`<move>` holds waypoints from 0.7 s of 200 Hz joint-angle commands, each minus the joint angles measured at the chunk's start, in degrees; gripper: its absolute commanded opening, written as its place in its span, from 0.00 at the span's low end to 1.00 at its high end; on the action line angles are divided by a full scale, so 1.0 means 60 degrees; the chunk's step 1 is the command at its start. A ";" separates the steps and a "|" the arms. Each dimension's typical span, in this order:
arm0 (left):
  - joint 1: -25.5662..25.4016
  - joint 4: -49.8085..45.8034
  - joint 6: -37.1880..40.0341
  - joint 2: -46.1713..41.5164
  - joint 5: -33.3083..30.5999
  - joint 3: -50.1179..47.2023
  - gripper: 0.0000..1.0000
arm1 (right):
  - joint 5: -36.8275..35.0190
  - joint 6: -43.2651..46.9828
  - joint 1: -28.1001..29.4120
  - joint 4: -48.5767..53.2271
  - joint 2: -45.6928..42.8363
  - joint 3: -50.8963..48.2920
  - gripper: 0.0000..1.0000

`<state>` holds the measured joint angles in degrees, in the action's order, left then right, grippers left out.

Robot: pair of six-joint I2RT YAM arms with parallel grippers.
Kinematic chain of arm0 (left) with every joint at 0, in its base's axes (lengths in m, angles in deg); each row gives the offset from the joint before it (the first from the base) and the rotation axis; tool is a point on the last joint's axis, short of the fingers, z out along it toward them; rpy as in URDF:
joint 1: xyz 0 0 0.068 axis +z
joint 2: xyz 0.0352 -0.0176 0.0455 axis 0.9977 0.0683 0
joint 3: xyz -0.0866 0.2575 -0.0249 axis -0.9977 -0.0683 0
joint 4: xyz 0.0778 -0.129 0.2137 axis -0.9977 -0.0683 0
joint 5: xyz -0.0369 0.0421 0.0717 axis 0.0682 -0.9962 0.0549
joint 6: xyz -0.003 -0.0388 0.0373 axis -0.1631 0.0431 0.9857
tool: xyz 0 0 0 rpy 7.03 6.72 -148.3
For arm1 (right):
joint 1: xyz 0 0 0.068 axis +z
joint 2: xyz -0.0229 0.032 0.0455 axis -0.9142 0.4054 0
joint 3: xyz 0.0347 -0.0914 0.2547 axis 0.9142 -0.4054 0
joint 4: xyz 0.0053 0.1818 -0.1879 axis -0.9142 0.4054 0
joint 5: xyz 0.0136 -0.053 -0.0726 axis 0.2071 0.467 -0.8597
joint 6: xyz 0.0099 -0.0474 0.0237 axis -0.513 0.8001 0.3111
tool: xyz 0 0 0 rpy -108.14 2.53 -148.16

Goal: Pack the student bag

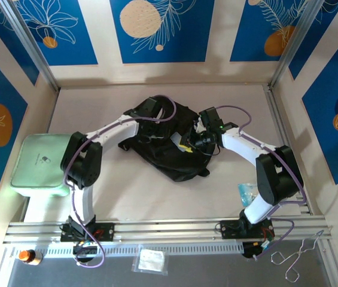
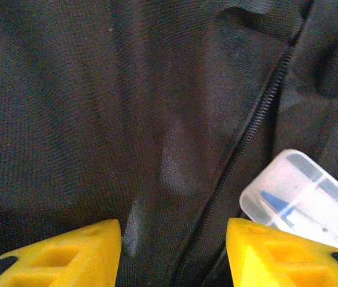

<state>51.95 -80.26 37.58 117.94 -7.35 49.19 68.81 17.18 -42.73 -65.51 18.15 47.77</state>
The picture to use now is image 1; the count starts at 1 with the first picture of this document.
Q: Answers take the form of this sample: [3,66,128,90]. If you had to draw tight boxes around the black backpack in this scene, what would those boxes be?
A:
[118,98,217,182]

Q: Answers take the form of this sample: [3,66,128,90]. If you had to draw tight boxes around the clear zip bag white pad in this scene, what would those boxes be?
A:
[132,244,169,276]

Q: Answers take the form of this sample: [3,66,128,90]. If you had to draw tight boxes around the clear blue snack packet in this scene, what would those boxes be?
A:
[237,182,259,207]

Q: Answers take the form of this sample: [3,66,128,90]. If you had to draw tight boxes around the black right connector box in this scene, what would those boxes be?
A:
[243,239,273,259]

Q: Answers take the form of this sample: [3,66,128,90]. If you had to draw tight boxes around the black connector box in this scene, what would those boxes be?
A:
[243,239,273,259]
[72,242,99,258]

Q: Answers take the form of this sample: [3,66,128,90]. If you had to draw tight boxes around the green storage box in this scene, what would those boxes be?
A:
[9,133,77,198]

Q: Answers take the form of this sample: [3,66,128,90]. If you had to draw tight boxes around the black left connector box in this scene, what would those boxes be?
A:
[72,242,99,258]

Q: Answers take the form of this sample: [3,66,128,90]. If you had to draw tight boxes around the orange-capped brown bottle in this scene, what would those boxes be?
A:
[18,249,43,266]

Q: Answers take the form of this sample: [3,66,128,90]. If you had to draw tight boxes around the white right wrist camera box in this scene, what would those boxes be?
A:
[193,118,206,133]

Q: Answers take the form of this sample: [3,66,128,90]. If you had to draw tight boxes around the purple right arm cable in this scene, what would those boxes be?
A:
[215,104,309,260]

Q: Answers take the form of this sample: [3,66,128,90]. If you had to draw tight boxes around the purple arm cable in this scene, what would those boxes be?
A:
[215,104,309,260]
[63,94,177,267]

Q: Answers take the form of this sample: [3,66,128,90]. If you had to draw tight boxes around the aluminium table side rail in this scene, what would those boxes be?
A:
[263,84,313,215]

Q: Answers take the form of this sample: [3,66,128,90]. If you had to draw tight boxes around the aluminium mounting rail frame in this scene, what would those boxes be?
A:
[2,216,333,245]

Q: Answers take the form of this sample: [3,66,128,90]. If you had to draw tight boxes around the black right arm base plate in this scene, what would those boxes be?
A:
[219,219,276,240]

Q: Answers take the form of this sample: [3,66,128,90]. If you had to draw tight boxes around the white slotted cable duct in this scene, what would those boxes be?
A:
[7,242,244,257]

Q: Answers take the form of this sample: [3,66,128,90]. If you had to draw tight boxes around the aluminium corner post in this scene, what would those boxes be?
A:
[269,0,324,90]
[0,0,60,92]

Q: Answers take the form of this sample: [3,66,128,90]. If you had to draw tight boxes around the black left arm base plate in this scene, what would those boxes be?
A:
[60,222,116,242]

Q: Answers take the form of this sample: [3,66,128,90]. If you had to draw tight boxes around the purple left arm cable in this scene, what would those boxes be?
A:
[63,94,177,267]

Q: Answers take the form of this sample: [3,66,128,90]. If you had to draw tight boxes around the metal wire tongs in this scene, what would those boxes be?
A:
[270,229,325,282]

